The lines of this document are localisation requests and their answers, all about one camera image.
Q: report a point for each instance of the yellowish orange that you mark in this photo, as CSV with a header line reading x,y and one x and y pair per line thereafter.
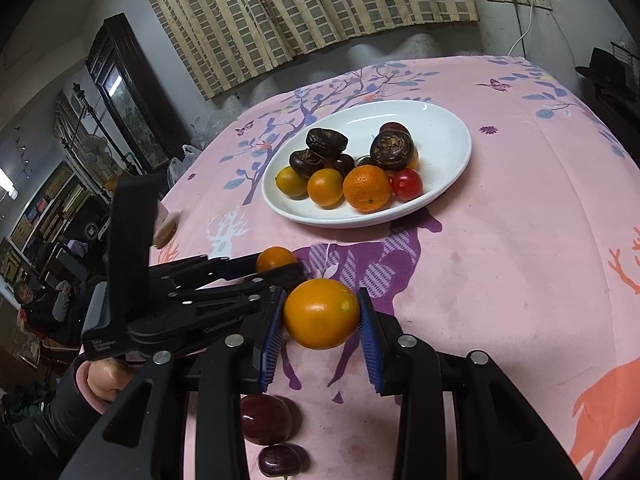
x,y
291,181

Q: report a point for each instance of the red cherry tomato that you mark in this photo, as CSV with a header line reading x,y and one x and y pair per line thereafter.
x,y
406,184

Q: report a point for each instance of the brown water chestnut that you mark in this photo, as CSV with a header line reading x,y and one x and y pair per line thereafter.
x,y
391,150
307,161
326,140

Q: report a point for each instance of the large dark plum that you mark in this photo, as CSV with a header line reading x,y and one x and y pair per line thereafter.
x,y
265,417

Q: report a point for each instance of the dark wooden framed mirror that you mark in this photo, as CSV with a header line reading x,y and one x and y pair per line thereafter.
x,y
132,95

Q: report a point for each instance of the checked beige curtain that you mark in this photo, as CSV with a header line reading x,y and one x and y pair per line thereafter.
x,y
360,0
215,30

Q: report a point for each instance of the white oval plate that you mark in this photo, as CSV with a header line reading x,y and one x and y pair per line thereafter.
x,y
440,130

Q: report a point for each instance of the pink deer-print tablecloth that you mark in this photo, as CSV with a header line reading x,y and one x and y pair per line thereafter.
x,y
500,285

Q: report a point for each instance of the smooth orange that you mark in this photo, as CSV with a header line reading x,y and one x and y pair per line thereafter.
x,y
413,157
321,314
325,187
274,258

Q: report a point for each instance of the person's left forearm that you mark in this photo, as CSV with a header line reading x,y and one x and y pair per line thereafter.
x,y
55,415

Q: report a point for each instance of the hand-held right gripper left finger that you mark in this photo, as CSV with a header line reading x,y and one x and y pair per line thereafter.
x,y
270,345

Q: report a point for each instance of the white standing fan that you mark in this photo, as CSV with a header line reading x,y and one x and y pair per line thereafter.
x,y
95,150

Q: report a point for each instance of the small dark plum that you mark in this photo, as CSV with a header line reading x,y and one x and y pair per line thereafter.
x,y
345,162
395,127

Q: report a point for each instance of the rough-skinned orange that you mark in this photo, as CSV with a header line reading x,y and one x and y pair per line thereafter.
x,y
367,187

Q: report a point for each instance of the dark cherry with stem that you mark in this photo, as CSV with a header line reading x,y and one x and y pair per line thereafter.
x,y
280,461

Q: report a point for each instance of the black hat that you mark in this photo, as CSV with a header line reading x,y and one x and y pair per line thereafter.
x,y
605,67

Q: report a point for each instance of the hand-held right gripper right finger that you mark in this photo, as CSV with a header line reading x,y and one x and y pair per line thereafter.
x,y
370,345

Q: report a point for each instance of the clear plastic bag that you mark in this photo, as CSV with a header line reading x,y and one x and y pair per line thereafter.
x,y
182,162

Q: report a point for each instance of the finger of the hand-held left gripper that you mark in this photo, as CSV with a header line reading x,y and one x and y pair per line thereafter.
x,y
210,267
235,292

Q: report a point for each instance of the person's left hand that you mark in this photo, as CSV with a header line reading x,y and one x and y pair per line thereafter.
x,y
105,375

